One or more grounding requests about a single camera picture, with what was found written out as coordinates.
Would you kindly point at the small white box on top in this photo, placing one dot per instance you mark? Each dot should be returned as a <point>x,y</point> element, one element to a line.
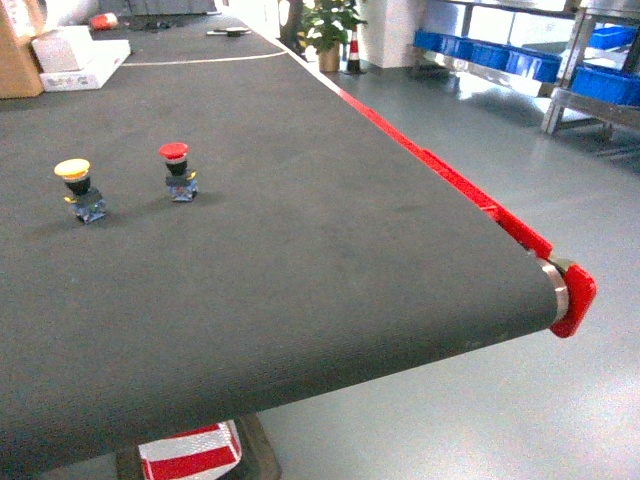
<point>64,49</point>

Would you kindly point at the blue bin row on shelf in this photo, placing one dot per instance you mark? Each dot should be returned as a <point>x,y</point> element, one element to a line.
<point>464,54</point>

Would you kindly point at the red white object far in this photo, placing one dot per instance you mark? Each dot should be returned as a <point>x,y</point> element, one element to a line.
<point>104,21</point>

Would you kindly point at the potted green plant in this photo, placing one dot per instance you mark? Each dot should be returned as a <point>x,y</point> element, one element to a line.
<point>326,27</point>

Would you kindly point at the red mushroom push button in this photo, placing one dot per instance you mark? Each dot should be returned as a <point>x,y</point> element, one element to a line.
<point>181,181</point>

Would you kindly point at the white flat box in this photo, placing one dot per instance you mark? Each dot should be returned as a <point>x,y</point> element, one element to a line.
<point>108,57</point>

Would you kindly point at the large brown cardboard box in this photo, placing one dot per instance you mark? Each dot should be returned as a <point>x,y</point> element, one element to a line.
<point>21,22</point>

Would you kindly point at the red white striped base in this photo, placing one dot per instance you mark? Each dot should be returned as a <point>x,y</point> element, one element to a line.
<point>205,453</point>

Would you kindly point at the red conveyor side rail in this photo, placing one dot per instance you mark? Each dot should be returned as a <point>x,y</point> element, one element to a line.
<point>581,285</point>

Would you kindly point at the yellow mushroom push button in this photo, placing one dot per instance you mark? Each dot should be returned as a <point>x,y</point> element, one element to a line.
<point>85,200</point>

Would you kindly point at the red white traffic cone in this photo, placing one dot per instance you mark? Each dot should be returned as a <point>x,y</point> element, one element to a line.
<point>353,66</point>

